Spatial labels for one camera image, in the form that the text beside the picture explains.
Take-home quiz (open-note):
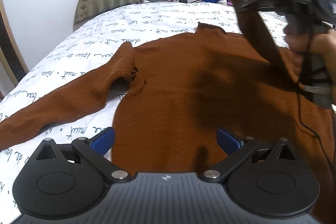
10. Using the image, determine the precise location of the brown knit sweater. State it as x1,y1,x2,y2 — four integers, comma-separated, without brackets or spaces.
1,12,335,223

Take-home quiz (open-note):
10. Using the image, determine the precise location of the white script-print bed sheet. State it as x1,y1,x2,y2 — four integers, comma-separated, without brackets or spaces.
1,2,286,223

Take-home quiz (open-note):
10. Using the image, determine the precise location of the black thin cable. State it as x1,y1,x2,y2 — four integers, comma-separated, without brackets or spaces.
296,37,336,177

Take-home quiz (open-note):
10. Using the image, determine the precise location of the person's right hand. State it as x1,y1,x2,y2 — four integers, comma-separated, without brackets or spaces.
284,25,336,105

